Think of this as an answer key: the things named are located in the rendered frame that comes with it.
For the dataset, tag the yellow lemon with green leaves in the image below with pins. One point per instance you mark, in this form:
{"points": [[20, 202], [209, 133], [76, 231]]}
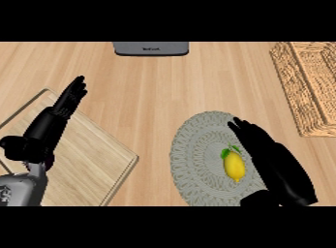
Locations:
{"points": [[234, 164]]}

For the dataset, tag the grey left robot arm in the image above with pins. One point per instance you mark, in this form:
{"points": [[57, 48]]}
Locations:
{"points": [[14, 190]]}

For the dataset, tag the tan wicker basket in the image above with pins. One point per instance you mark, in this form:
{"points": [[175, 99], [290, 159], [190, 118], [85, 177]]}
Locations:
{"points": [[318, 87]]}

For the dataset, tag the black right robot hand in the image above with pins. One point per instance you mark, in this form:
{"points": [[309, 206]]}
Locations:
{"points": [[275, 161]]}

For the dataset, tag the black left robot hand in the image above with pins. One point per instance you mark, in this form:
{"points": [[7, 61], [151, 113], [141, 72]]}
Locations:
{"points": [[47, 126]]}

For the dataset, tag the pale wooden cutting board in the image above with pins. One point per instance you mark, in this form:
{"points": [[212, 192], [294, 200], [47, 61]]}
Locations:
{"points": [[85, 158]]}

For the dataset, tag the grey appliance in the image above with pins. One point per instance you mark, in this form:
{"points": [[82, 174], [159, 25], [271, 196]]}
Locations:
{"points": [[151, 48]]}

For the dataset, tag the round grey woven placemat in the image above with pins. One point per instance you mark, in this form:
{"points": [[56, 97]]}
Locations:
{"points": [[201, 161]]}

